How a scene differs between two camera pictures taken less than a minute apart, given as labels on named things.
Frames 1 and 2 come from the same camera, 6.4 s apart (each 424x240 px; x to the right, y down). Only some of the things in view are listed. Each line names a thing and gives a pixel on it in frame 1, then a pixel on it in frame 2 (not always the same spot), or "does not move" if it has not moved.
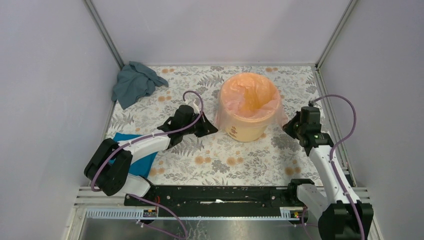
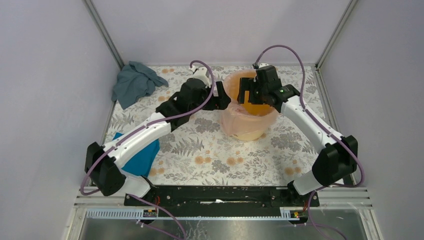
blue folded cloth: x=142 y=167 does not move
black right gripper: x=287 y=127 → x=247 y=84
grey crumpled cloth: x=135 y=81 does not move
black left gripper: x=207 y=127 → x=220 y=102
